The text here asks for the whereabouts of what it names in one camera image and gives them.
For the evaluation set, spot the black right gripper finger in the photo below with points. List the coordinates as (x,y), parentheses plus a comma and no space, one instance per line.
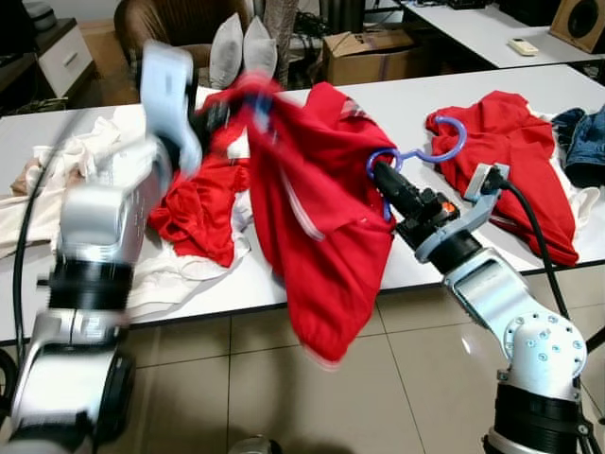
(397,186)

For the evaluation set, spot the purple plastic hanger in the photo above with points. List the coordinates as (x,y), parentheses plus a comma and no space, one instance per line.
(461,140)

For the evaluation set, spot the red garment white stripes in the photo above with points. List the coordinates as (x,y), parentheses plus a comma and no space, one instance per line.
(321,236)

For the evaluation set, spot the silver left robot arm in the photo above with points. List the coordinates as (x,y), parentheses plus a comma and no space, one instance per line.
(85,227)

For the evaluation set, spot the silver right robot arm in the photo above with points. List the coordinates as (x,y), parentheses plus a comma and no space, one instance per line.
(529,340)

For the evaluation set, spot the grey oval cushion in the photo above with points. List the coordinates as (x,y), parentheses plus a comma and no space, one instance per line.
(260,45)
(227,47)

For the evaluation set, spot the grey table black legs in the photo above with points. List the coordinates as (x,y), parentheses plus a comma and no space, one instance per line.
(411,102)

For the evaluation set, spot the plain red garment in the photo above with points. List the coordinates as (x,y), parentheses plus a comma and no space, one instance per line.
(515,142)
(198,213)

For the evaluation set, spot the brown armchair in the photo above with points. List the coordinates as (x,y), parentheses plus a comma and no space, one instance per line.
(170,24)

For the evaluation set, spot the cream garment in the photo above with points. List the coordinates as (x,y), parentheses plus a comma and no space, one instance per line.
(90,142)

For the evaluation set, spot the cardboard box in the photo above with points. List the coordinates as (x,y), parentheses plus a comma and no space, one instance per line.
(369,61)

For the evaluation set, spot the white cloth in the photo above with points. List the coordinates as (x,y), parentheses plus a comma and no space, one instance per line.
(588,203)

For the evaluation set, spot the white drawer cabinet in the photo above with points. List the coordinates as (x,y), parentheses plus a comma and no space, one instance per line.
(66,57)

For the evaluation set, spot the blue denim garment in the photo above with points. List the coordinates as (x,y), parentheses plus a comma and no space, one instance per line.
(584,147)

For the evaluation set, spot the white table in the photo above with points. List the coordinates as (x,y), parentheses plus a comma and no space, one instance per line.
(473,28)

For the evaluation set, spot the white remote control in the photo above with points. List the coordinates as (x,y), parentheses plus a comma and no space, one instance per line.
(523,46)

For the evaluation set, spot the wooden speaker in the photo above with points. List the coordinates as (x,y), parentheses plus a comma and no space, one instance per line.
(579,21)

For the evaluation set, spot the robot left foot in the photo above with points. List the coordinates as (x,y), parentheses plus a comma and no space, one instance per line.
(253,446)

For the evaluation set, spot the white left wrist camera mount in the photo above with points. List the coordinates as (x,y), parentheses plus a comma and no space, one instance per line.
(168,95)

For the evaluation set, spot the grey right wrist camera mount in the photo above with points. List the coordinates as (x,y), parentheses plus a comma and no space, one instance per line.
(482,189)

